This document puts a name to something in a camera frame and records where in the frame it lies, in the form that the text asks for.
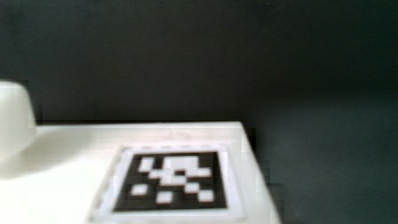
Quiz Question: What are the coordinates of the white front drawer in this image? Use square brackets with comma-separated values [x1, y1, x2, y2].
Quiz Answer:
[0, 81, 282, 224]

